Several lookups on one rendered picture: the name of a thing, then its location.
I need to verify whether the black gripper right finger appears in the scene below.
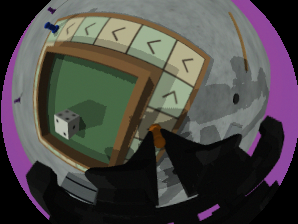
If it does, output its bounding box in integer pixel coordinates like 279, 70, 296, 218
160, 128, 242, 197

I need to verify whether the blue game pawn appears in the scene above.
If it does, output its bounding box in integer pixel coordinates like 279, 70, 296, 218
44, 22, 60, 34

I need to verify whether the orange pawn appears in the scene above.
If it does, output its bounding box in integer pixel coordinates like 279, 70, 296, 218
149, 123, 166, 148

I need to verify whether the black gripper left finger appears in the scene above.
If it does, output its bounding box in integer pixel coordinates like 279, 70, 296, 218
84, 131, 160, 206

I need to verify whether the white die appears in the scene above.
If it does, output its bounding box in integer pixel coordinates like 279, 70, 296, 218
55, 109, 80, 140

